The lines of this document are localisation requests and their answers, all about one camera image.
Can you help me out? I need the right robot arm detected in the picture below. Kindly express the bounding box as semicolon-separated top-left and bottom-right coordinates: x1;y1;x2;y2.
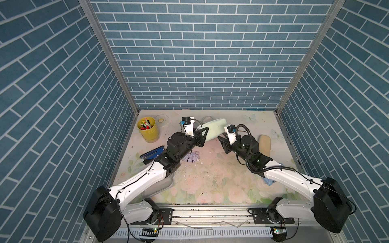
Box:
218;135;356;233

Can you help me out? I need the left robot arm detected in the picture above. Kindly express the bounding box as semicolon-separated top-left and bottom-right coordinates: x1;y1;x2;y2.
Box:
83;127;209;243

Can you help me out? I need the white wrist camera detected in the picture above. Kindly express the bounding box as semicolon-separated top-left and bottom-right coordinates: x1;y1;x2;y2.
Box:
224;124;237;145
179;116;195;136

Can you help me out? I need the blue umbrella case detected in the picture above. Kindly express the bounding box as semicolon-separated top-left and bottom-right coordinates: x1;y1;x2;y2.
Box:
202;116;214;124

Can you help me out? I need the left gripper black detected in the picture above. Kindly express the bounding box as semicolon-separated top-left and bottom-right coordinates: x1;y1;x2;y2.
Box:
174;126;208;162

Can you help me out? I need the mint green umbrella case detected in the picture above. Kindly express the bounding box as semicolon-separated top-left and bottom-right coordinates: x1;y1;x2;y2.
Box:
197;118;227;142

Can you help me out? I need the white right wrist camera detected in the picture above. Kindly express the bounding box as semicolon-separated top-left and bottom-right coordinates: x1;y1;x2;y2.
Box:
224;124;237;145

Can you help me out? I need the beige umbrella case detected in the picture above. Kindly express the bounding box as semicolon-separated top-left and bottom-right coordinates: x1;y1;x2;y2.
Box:
258;135;271;157

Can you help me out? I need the yellow cup with markers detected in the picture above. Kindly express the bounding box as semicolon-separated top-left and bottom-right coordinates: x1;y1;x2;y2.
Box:
137;116;160;143

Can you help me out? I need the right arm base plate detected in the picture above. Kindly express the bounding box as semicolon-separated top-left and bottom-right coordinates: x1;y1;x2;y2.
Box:
248;208;295;224

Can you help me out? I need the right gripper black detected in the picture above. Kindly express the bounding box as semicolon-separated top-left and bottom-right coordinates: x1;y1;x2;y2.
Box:
217;133;250;165

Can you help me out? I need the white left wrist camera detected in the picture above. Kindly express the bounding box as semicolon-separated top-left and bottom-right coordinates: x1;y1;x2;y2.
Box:
179;116;195;136

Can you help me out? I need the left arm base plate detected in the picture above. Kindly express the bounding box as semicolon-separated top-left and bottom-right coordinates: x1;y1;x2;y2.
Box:
131;208;174;226

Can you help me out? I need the clear tape roll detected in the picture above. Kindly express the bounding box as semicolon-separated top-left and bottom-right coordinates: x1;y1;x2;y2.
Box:
154;114;170;127

